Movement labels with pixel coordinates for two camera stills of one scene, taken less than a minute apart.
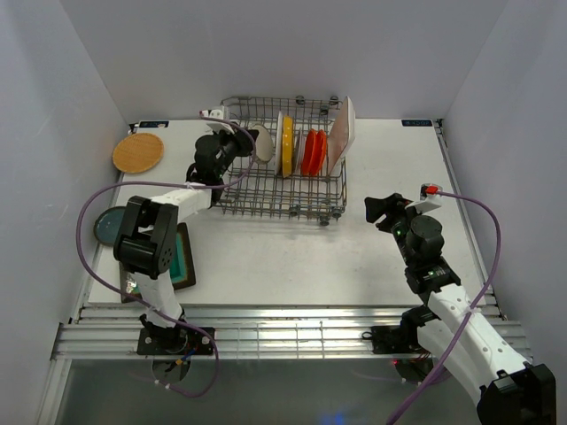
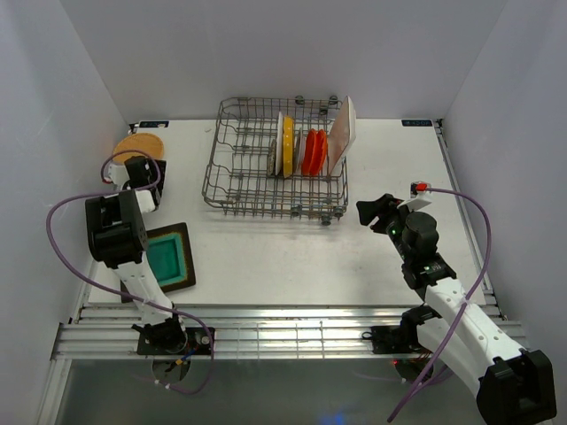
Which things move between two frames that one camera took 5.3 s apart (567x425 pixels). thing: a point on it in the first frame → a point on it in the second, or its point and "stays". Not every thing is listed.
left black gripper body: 233,146 → 161,166
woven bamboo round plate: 138,152 stays
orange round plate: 310,154 stays
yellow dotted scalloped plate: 288,135 stays
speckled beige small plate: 264,143 → 271,158
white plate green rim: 279,144 stays
